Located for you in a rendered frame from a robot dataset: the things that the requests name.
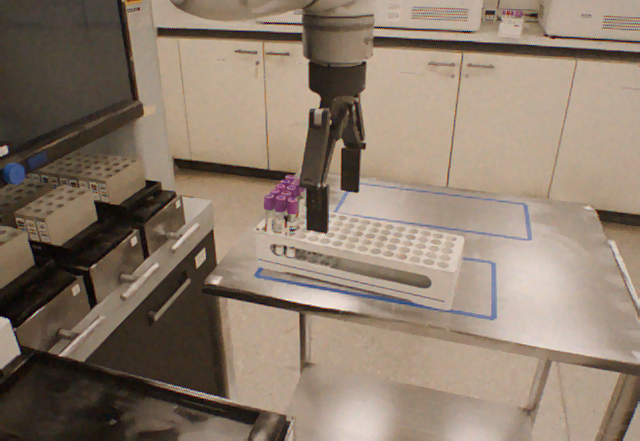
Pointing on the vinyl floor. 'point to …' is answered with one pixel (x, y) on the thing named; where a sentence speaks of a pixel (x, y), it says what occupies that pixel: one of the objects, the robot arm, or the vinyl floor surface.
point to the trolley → (600, 268)
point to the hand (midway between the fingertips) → (335, 202)
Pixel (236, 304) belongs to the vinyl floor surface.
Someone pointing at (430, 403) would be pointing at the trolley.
